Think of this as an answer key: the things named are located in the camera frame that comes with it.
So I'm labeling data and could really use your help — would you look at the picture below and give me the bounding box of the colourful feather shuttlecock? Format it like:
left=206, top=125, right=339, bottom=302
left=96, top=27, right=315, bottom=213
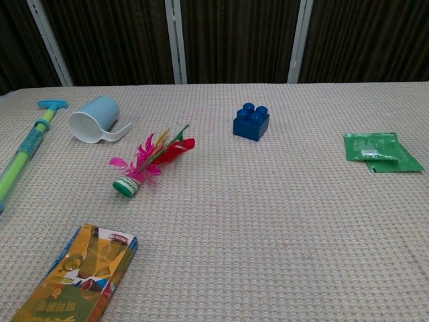
left=109, top=123, right=196, bottom=198

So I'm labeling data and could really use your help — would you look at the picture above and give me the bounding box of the blue toy building block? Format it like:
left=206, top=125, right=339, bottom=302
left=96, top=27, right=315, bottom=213
left=233, top=102, right=271, bottom=142

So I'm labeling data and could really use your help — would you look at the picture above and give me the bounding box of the dark pleated curtain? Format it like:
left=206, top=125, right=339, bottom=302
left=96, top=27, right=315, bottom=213
left=0, top=0, right=429, bottom=96

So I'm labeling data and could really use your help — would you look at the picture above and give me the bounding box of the light blue plastic cup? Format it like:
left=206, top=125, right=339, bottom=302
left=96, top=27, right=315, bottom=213
left=68, top=95, right=133, bottom=144

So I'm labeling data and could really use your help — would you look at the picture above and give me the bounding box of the large green foil sachet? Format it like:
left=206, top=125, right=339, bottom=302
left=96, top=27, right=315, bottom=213
left=344, top=132, right=408, bottom=162

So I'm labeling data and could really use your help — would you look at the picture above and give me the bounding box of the yellow blue snack box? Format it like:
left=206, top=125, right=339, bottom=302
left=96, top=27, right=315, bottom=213
left=9, top=223, right=139, bottom=322

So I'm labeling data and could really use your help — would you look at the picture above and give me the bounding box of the green blue water pump toy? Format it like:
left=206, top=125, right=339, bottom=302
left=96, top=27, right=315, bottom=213
left=0, top=99, right=69, bottom=214

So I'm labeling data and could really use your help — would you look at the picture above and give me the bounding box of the small green foil sachet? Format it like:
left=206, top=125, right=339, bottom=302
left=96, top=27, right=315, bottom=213
left=364, top=142, right=425, bottom=174

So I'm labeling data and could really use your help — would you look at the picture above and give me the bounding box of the grey metal frame post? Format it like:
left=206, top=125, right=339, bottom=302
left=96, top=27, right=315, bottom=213
left=164, top=0, right=188, bottom=85
left=287, top=0, right=315, bottom=85
left=25, top=0, right=74, bottom=87

